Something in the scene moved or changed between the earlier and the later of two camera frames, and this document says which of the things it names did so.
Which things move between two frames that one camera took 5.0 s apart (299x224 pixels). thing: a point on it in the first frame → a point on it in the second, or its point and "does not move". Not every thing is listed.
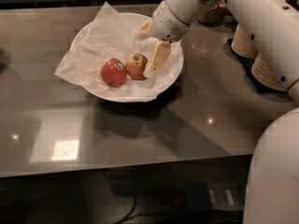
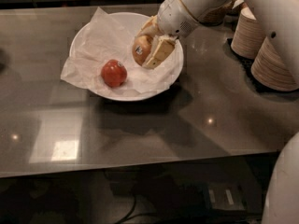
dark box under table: x=199 y=196 does not move
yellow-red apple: x=135 y=64 → x=141 y=48
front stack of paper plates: x=263 y=72 does not move
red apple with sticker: x=113 y=72 does not move
